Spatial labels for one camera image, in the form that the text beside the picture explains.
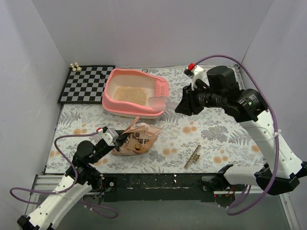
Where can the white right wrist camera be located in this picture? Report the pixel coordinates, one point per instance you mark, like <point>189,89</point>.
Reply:
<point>195,72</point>

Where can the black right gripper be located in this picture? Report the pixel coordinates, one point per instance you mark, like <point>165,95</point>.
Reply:
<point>190,100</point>

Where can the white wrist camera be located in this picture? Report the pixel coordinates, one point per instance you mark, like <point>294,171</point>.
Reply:
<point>109,135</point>
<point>195,72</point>

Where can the black white chessboard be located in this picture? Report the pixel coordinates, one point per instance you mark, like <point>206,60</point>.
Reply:
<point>85,86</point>

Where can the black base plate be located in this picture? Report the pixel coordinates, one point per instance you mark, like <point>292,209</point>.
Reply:
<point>160,186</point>

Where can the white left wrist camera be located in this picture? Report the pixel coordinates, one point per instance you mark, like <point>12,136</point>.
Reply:
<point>109,135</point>

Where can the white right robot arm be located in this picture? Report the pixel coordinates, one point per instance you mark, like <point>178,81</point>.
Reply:
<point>218,88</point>

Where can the orange cat litter bag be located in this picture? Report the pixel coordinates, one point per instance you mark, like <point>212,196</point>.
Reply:
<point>140,138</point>

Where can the beige litter in box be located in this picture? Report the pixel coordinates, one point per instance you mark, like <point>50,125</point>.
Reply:
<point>134,95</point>

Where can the clear plastic litter scoop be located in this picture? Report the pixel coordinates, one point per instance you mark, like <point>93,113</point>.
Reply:
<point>162,103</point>

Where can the brown bag sealing clip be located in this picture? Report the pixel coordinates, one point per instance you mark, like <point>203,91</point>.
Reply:
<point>194,157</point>

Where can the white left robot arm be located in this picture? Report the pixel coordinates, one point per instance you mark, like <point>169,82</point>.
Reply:
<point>80,178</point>

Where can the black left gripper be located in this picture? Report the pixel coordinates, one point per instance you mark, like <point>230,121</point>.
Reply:
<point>117,143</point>

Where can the pink cat litter box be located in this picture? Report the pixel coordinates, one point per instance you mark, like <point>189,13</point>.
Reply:
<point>154,85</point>

